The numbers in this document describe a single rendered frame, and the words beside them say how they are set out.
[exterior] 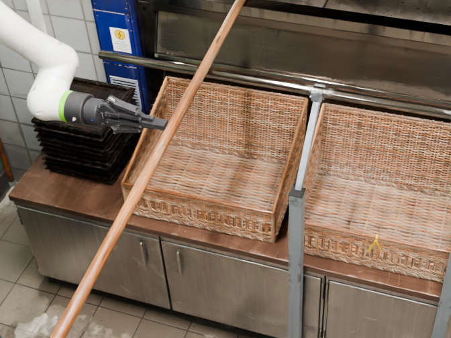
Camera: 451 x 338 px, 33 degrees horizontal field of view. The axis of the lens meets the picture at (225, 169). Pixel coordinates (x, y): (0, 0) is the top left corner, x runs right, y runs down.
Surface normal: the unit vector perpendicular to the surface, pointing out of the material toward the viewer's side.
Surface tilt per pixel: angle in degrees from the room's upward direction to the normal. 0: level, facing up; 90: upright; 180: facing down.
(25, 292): 0
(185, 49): 70
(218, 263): 90
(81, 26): 90
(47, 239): 90
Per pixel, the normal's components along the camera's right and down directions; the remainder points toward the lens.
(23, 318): -0.05, -0.73
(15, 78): -0.33, 0.66
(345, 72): -0.33, 0.37
